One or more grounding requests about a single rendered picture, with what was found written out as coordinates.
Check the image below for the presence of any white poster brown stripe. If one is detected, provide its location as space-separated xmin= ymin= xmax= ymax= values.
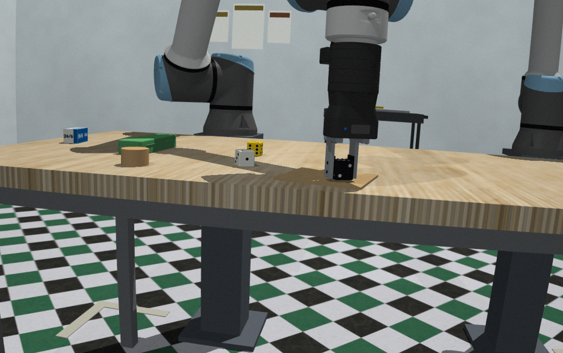
xmin=210 ymin=11 xmax=230 ymax=44

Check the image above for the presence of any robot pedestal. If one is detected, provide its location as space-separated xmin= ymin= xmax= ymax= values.
xmin=178 ymin=227 xmax=268 ymax=352
xmin=464 ymin=250 xmax=554 ymax=353

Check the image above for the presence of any blue and white box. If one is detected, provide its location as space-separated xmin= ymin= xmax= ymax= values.
xmin=63 ymin=127 xmax=89 ymax=144

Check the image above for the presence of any green box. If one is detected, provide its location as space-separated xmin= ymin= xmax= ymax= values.
xmin=118 ymin=134 xmax=177 ymax=155

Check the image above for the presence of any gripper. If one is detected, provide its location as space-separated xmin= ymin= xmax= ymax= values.
xmin=323 ymin=43 xmax=383 ymax=180

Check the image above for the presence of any white poster red stripe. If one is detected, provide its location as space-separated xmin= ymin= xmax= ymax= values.
xmin=268 ymin=11 xmax=292 ymax=44

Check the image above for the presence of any brown cylinder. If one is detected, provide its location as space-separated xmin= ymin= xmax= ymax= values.
xmin=121 ymin=147 xmax=150 ymax=168

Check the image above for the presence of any tan mat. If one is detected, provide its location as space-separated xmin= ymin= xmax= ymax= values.
xmin=273 ymin=167 xmax=379 ymax=190

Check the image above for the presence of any wooden table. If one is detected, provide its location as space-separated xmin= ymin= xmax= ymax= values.
xmin=0 ymin=130 xmax=563 ymax=353

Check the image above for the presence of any black die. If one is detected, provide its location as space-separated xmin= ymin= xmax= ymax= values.
xmin=333 ymin=157 xmax=355 ymax=181

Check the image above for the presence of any black side table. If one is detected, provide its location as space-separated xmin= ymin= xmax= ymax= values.
xmin=375 ymin=109 xmax=429 ymax=149

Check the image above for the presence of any white die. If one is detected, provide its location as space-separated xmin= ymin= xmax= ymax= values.
xmin=235 ymin=149 xmax=256 ymax=168

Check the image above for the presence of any white poster yellow stripe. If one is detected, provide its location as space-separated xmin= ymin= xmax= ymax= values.
xmin=232 ymin=4 xmax=266 ymax=50

